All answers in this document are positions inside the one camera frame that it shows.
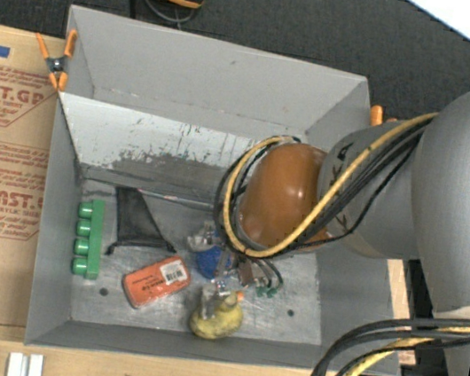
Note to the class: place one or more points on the grey metal bin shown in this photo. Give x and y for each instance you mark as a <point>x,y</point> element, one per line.
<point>199,82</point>

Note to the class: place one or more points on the black cloth pouch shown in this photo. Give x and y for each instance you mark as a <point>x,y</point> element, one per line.
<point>132,218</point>

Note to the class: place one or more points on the yellow rubber duck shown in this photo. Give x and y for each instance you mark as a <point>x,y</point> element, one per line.
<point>223,320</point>

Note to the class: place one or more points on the green block with four pegs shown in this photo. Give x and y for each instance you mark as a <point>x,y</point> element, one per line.
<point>94,239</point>

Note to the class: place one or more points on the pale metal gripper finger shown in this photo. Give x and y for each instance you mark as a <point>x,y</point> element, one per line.
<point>216,294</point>
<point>200,240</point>

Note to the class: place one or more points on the orange packet with barcode label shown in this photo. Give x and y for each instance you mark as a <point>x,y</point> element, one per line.
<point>150,287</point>

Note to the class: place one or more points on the blue ball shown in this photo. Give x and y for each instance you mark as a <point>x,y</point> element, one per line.
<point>207,263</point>

